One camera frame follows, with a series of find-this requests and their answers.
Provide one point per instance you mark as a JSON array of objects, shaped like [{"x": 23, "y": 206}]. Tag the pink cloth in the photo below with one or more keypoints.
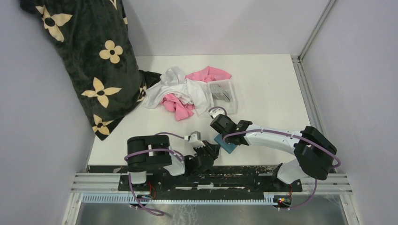
[{"x": 211, "y": 74}]

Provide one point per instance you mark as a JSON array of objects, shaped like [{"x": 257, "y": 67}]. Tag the black floral blanket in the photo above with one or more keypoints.
[{"x": 92, "y": 39}]

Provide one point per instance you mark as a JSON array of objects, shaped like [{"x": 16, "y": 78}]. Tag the white cloth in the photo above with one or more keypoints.
[{"x": 155, "y": 94}]

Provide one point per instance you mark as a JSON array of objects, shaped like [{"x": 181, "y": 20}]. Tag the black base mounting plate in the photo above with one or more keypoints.
[{"x": 219, "y": 183}]

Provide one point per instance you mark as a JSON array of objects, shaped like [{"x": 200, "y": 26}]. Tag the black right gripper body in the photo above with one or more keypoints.
[{"x": 227, "y": 140}]

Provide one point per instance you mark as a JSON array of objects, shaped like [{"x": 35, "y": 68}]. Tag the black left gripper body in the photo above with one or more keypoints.
[{"x": 207, "y": 149}]

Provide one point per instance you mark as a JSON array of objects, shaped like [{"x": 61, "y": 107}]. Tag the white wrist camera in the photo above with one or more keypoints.
[
  {"x": 195, "y": 140},
  {"x": 214, "y": 113}
]

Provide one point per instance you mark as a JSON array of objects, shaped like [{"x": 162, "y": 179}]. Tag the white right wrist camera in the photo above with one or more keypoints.
[{"x": 214, "y": 113}]

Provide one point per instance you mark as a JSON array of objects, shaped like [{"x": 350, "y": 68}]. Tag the stack of credit cards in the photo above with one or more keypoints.
[{"x": 219, "y": 92}]

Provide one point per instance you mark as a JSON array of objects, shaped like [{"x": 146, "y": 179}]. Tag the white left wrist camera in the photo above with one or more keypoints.
[{"x": 195, "y": 140}]

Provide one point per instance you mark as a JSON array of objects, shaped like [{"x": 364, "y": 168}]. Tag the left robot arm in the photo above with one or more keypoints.
[{"x": 147, "y": 153}]

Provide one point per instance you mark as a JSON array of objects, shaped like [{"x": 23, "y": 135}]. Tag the aluminium frame rail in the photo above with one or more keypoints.
[{"x": 114, "y": 188}]

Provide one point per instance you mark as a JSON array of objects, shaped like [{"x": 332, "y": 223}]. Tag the blue leather card holder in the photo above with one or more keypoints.
[{"x": 228, "y": 147}]

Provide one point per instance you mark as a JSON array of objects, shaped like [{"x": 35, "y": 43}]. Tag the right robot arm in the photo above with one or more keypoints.
[{"x": 314, "y": 154}]

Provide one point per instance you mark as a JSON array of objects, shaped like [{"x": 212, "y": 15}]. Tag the clear plastic tray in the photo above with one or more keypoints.
[{"x": 232, "y": 106}]

